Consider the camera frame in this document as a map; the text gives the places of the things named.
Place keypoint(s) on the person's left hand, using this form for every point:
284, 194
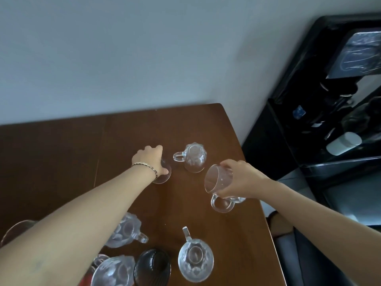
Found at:
148, 156

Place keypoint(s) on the person's right hand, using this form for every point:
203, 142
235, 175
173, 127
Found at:
250, 181

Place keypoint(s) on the clear ribbed glass tumbler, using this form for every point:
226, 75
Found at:
163, 179

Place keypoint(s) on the small dark ribbed glass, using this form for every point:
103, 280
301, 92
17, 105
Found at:
152, 268

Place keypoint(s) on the glass tumbler with red print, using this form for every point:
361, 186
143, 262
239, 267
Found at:
86, 278

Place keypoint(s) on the person's right forearm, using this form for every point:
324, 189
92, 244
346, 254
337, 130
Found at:
327, 235

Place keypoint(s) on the person's left forearm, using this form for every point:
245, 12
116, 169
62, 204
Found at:
74, 229

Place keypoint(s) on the black water dispenser cabinet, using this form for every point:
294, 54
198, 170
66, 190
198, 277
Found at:
297, 139

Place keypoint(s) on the brown wooden table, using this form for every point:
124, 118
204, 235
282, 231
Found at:
59, 145

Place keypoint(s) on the dark chair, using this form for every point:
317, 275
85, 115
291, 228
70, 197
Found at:
300, 259

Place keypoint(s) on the white cylindrical container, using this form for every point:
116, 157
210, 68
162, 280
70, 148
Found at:
343, 143

